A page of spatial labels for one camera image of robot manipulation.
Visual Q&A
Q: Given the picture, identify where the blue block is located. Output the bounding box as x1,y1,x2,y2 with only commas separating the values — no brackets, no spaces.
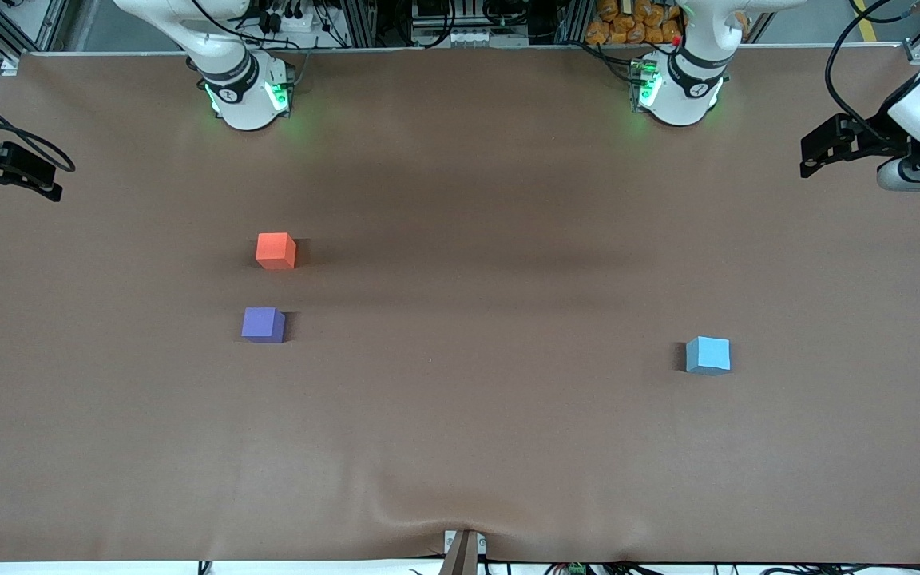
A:
685,335,732,375

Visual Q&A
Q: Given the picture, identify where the orange block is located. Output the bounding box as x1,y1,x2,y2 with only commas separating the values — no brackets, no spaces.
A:
256,232,298,270

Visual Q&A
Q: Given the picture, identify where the purple block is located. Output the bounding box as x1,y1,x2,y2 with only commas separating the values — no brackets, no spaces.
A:
241,307,287,344

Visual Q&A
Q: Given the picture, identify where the white connector block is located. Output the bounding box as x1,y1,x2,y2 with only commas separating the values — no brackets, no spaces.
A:
447,27,510,47

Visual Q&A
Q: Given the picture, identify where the bag of orange items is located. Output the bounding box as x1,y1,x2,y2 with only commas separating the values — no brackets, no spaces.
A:
585,0,686,46

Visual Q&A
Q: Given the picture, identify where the white power strip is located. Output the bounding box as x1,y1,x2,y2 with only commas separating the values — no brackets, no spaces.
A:
256,6,319,34

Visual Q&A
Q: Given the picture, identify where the brown table mat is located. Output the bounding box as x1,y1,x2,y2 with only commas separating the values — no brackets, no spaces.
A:
0,48,920,565

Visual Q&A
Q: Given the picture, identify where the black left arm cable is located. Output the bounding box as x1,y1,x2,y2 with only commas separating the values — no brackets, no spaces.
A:
824,0,912,145

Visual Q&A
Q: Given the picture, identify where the metal clamp bracket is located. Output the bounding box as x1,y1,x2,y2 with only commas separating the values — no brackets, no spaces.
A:
443,529,487,575

